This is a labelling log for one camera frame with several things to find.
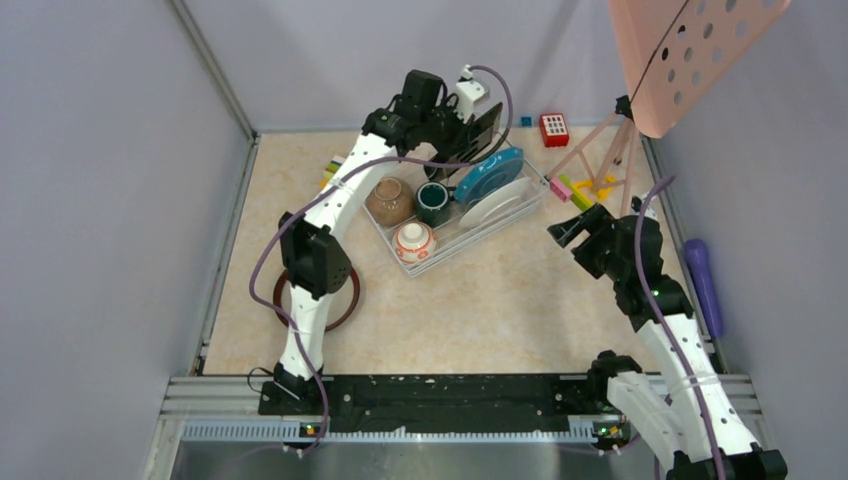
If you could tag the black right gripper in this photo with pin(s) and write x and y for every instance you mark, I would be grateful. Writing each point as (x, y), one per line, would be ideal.
(598, 221)

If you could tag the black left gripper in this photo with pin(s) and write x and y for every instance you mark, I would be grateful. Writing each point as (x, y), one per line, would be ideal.
(458, 138)

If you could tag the square floral plate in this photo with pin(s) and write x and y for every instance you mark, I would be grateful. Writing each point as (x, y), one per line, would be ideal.
(456, 142)

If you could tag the white printed plate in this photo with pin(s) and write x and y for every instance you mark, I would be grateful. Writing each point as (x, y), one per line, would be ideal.
(497, 205)

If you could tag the blue polka dot plate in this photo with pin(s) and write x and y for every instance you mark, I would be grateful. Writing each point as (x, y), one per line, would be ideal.
(495, 172)

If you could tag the dark green mug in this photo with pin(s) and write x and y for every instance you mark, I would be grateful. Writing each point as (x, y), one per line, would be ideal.
(433, 204)

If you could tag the brown speckled bowl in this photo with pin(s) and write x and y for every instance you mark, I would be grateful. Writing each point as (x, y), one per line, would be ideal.
(391, 202)

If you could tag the orange patterned bowl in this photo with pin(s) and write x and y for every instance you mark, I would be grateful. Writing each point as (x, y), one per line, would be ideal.
(414, 242)

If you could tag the red rimmed round plate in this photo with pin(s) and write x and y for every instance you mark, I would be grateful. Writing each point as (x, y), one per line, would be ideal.
(342, 307)

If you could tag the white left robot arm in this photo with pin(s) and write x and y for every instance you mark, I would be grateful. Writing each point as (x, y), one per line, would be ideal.
(310, 239)

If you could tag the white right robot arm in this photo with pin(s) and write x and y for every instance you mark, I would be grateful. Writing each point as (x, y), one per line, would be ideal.
(696, 433)

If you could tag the yellow triangle toy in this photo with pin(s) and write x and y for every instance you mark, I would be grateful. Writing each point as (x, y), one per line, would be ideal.
(606, 186)

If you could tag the pink toy brick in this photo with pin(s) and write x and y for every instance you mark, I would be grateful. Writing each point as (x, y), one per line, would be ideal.
(560, 190)

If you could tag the red toy block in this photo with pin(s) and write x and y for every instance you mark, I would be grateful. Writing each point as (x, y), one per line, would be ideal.
(553, 130)

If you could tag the striped toy block stack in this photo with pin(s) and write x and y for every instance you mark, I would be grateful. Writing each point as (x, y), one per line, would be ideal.
(330, 170)

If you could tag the pink perforated music stand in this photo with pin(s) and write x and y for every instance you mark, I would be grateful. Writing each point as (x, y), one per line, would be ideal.
(671, 53)

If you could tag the purple handle tool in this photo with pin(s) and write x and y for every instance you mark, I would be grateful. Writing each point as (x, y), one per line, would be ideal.
(697, 259)

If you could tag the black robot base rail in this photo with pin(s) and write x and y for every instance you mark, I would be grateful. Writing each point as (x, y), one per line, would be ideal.
(446, 404)

